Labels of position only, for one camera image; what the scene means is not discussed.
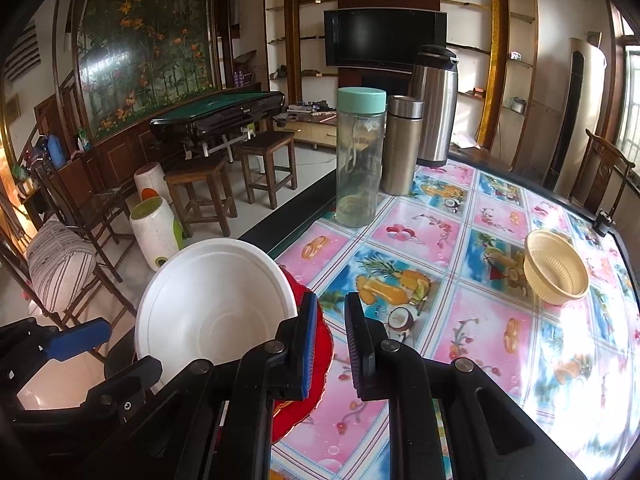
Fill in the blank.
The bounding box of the red glass plate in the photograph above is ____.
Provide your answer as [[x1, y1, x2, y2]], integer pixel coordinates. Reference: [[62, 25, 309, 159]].
[[271, 266, 334, 443]]

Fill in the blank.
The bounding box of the white bowl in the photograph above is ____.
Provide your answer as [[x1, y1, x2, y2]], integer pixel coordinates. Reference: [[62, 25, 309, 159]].
[[134, 238, 297, 392]]

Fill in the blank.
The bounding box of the large beige ribbed bowl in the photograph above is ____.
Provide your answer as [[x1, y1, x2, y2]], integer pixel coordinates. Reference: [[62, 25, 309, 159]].
[[523, 230, 589, 306]]

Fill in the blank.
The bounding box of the striped cushion on chair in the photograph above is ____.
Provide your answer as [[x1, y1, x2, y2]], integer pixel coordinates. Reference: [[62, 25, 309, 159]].
[[26, 218, 96, 313]]

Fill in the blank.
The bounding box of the colourful fruit print tablecloth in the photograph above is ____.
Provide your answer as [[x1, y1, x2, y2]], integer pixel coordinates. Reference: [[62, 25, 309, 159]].
[[271, 162, 639, 479]]

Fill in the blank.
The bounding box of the dark wooden chair left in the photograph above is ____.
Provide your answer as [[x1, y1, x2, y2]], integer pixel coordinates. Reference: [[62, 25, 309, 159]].
[[29, 156, 136, 326]]

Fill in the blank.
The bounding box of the white green round stool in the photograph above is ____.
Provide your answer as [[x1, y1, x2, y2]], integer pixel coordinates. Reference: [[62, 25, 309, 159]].
[[129, 196, 184, 272]]

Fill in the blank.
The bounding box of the slim steel thermos flask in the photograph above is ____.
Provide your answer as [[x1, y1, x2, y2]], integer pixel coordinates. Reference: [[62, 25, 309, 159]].
[[381, 96, 424, 196]]

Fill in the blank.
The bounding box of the wooden stool near table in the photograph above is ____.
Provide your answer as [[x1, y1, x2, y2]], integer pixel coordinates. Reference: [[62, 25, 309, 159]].
[[165, 155, 238, 237]]

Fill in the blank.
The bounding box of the wooden stool far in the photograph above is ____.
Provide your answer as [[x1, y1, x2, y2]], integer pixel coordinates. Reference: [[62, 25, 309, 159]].
[[236, 130, 298, 209]]

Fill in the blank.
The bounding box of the white orange round stool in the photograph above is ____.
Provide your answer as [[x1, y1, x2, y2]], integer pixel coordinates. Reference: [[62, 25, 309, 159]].
[[134, 162, 172, 204]]

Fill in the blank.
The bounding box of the blue water jug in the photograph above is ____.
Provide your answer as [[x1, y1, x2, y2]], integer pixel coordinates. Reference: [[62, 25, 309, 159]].
[[47, 133, 67, 170]]

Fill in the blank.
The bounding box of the low wooden tv cabinet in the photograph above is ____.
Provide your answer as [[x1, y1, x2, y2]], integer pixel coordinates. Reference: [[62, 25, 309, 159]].
[[273, 101, 337, 150]]

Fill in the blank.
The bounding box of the green top mahjong table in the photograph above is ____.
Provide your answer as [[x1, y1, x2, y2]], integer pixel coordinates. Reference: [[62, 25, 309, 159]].
[[150, 91, 285, 156]]

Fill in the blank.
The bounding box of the clear bottle with mint lid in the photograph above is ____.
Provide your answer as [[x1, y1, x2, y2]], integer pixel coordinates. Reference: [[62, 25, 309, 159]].
[[335, 87, 387, 229]]

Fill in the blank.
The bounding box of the small black round device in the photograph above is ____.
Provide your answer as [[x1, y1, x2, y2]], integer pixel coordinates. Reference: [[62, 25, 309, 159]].
[[592, 209, 615, 237]]

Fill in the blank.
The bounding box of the wooden chair by window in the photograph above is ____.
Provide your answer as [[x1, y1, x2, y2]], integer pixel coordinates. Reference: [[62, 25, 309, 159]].
[[570, 129, 636, 219]]

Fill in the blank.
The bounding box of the large steel vacuum jug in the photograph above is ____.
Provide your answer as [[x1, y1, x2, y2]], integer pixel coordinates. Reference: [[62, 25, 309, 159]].
[[409, 44, 458, 167]]

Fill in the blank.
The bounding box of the black flat television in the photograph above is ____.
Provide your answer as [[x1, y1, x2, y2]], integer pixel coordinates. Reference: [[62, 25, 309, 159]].
[[323, 6, 447, 72]]

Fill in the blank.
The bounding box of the tall white floor air conditioner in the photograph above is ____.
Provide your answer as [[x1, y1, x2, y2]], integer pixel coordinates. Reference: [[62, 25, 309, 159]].
[[544, 38, 606, 197]]

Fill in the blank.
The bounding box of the floral painted wall panel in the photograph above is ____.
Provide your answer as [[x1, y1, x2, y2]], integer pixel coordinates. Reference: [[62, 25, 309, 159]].
[[72, 0, 219, 140]]

